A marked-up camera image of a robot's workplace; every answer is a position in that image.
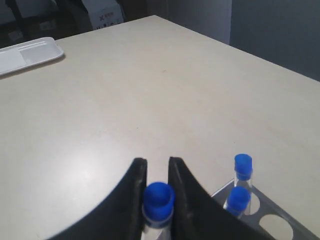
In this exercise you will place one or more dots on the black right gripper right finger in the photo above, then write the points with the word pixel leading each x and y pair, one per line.
pixel 197 216

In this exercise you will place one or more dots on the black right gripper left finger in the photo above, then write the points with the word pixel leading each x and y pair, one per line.
pixel 119 216

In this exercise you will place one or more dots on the blue-capped test tube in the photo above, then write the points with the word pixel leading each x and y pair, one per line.
pixel 157 211
pixel 237 201
pixel 243 168

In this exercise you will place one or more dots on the stainless steel test tube rack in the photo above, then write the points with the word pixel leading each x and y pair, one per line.
pixel 263 210

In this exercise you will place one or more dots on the white plastic tray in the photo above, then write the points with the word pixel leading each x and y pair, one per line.
pixel 29 54

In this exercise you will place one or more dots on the white cardboard box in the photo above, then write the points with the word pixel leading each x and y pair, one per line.
pixel 103 13

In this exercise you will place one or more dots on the brown cabinet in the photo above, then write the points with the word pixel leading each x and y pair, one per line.
pixel 25 20

